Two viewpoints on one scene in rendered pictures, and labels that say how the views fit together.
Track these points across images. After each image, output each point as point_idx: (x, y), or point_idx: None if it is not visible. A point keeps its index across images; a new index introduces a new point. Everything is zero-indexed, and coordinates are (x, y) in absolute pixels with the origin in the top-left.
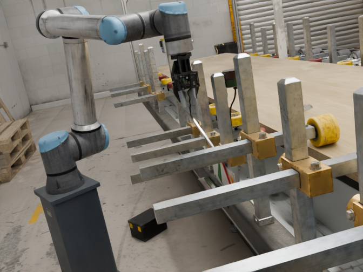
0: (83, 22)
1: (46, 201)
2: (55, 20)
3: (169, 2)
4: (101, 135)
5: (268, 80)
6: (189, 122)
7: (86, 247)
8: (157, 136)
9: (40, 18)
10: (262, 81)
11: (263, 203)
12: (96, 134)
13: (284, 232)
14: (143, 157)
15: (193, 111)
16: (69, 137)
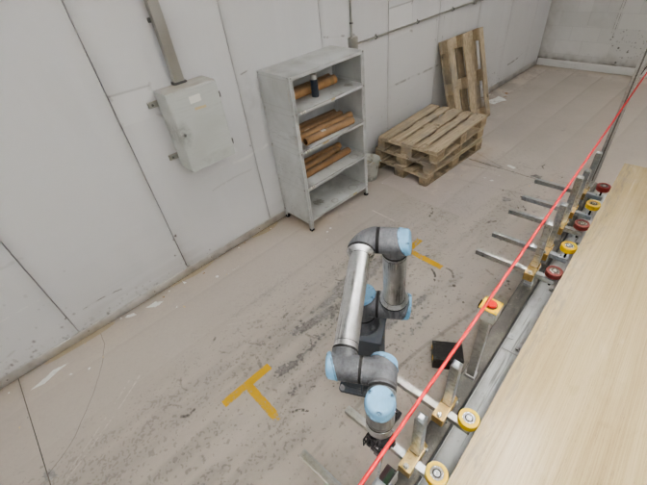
0: (339, 317)
1: None
2: (348, 269)
3: (370, 405)
4: (401, 313)
5: (612, 417)
6: (442, 399)
7: None
8: (403, 388)
9: (349, 247)
10: (606, 408)
11: None
12: (396, 313)
13: None
14: (352, 419)
15: (449, 399)
16: (373, 302)
